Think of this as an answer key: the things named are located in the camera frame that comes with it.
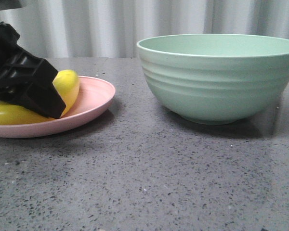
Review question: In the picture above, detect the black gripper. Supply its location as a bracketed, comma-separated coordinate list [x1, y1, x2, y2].
[0, 22, 66, 119]

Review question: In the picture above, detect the yellow banana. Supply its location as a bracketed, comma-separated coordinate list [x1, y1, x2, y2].
[0, 70, 80, 125]

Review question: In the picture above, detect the pink plate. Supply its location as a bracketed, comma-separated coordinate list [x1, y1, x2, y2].
[0, 76, 116, 138]

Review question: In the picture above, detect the green ribbed bowl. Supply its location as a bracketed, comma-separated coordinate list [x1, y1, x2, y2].
[137, 34, 289, 125]

